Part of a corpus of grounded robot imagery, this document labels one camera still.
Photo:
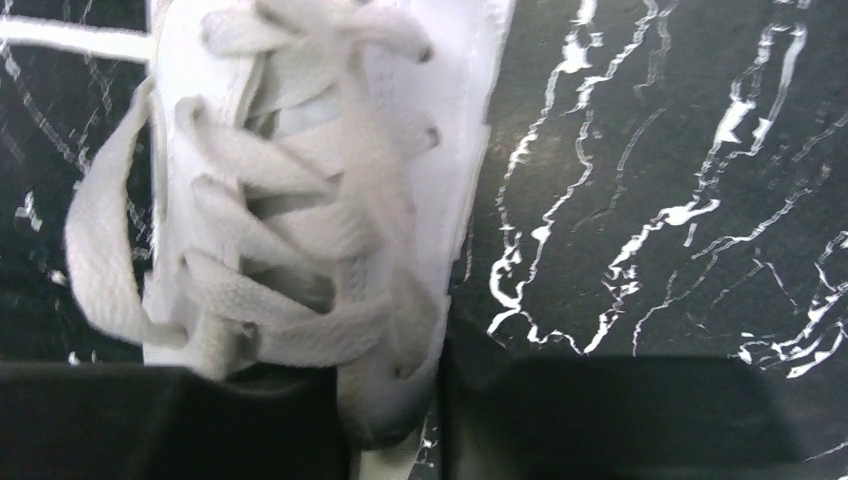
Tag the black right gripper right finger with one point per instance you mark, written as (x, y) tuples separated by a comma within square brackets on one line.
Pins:
[(548, 416)]

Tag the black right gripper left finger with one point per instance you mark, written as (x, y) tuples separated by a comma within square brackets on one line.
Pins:
[(127, 421)]

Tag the white shoelace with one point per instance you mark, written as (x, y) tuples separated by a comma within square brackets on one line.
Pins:
[(254, 203)]

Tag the white sneaker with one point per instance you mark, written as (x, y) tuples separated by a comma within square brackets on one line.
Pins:
[(454, 89)]

